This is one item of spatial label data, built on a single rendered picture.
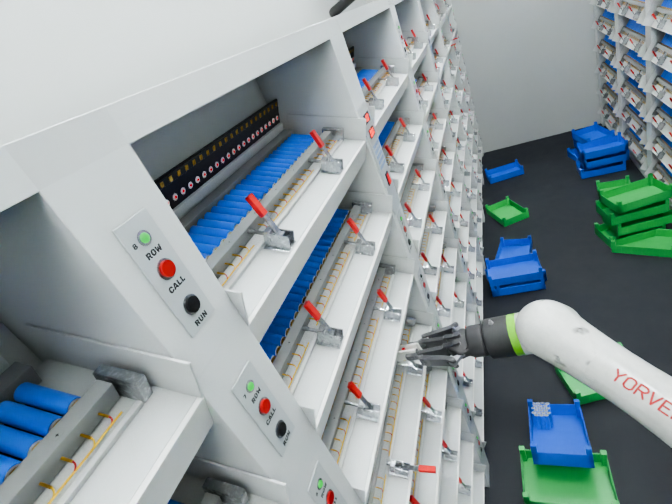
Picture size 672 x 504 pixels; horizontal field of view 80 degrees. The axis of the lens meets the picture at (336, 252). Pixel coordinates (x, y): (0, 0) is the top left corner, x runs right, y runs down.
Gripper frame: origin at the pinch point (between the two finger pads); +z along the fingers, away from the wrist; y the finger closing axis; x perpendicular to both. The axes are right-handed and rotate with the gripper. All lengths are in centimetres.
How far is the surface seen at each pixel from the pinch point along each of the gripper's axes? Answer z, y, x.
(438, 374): 4.1, 15.3, -27.0
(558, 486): -12, 20, -101
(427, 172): -1, 85, 12
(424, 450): 5.4, -10.6, -26.1
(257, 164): 4, -4, 60
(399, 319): -3.7, -0.9, 11.8
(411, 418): 0.3, -13.8, -7.8
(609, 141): -87, 288, -96
